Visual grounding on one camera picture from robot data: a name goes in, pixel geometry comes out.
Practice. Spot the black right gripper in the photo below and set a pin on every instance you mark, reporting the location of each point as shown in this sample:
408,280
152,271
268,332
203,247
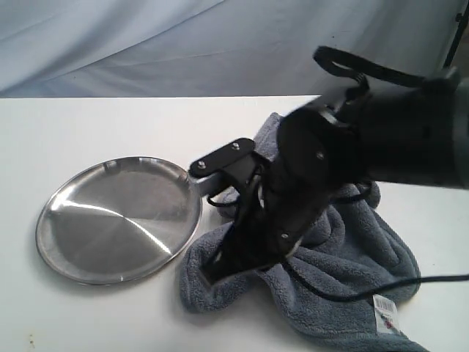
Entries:
317,155

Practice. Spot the grey fleece towel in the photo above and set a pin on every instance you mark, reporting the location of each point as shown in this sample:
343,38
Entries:
349,249

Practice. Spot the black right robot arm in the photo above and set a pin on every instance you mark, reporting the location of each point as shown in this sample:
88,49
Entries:
413,135

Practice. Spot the white fabric care label tag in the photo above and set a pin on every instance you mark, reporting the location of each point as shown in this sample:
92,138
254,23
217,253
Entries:
386,315

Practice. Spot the round stainless steel plate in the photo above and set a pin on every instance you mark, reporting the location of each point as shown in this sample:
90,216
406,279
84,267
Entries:
118,221

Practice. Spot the grey backdrop cloth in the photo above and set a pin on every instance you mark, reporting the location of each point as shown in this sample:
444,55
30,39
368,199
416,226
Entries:
57,49

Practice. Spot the black stand pole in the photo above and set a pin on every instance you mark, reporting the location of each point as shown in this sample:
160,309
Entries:
461,19

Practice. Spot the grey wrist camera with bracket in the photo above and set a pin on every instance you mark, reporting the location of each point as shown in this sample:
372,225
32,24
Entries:
230,165

